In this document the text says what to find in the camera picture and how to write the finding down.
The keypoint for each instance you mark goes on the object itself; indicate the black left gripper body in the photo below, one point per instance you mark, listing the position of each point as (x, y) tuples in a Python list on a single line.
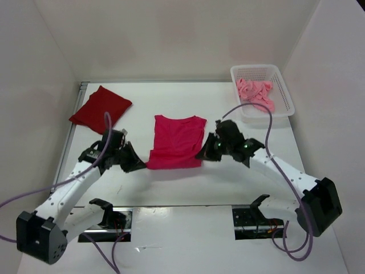
[(116, 152)]

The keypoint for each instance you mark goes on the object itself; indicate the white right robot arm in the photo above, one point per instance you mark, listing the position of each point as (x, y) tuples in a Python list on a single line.
[(317, 205)]

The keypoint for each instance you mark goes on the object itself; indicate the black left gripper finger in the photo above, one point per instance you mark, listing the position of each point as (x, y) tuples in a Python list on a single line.
[(129, 165), (131, 154)]

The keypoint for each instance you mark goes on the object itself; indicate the dark red t shirt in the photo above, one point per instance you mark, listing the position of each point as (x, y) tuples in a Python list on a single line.
[(91, 114)]

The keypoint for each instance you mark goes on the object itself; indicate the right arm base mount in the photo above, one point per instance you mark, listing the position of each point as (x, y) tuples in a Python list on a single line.
[(248, 227)]

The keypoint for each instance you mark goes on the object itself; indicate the light pink t shirt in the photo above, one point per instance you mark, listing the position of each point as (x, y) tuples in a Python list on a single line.
[(257, 93)]

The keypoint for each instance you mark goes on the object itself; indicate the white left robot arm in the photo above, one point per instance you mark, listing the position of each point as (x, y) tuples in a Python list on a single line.
[(45, 232)]

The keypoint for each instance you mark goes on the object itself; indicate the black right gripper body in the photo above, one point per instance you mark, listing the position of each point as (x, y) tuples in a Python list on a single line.
[(226, 145)]

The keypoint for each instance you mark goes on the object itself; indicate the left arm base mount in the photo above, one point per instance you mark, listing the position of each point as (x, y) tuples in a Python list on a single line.
[(120, 224)]

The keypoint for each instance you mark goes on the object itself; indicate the white plastic basket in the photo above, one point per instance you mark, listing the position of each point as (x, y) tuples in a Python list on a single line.
[(284, 107)]

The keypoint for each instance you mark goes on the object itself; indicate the magenta t shirt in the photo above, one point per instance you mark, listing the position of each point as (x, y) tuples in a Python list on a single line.
[(176, 143)]

